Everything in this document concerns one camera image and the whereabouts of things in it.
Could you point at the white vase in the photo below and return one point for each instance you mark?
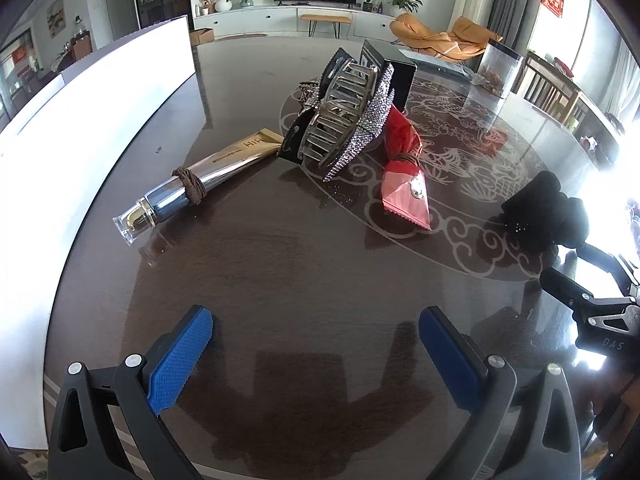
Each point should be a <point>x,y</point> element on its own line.
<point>223,6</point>

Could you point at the black hair claw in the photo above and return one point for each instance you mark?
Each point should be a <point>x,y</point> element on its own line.
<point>295,135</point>

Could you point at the red door decoration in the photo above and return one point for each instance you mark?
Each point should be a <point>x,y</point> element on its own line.
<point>19,54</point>

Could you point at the cardboard box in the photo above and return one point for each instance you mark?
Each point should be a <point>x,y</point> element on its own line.
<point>202,37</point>

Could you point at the white television cabinet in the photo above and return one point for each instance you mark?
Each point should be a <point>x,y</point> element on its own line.
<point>280,22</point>

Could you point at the wooden dining chair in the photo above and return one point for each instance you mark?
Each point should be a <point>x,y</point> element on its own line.
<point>550,90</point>

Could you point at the wooden bench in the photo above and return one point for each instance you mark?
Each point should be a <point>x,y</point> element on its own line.
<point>325,19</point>

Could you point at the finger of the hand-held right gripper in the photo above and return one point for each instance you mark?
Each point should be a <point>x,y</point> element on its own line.
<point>565,287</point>
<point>610,260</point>

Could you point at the red foil packet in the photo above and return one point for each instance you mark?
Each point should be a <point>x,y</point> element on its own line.
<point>400,205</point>

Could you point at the grey curtain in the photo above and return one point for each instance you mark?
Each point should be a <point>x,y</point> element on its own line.
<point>515,5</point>

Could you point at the wooden side cabinet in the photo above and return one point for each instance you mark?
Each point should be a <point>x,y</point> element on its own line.
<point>81,45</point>

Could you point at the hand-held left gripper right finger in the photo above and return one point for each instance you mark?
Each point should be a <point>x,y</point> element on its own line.
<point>450,355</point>

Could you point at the clear plastic jar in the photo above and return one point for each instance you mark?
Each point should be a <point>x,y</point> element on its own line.
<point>500,70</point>

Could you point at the black printed box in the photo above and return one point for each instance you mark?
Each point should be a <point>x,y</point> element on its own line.
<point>400,85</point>

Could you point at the black fuzzy scrunchie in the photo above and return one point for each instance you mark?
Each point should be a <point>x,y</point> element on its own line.
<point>565,220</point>

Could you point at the small rhinestone metal hair clip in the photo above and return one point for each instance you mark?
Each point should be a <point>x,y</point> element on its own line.
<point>307,97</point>

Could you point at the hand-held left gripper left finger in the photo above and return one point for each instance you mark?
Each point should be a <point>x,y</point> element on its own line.
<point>180,355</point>

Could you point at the ribbed metal hair claw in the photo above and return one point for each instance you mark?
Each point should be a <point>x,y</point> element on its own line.
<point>340,125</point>

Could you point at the dark patterned glossy desktop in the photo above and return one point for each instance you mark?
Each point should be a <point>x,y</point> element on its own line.
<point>300,260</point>

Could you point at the patterned rug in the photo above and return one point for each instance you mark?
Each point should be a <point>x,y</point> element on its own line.
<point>30,467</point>

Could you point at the long rhinestone hair clip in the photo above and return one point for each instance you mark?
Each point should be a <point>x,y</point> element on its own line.
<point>367,130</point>

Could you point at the white panel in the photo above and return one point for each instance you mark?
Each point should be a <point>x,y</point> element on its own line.
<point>100,135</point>

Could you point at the silver cosmetic tube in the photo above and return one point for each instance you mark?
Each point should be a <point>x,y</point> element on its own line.
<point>225,165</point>

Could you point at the wall painting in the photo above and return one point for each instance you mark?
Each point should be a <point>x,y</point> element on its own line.
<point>55,16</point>

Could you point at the orange lounge chair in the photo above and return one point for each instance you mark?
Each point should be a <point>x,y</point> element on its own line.
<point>475,35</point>
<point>415,32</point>

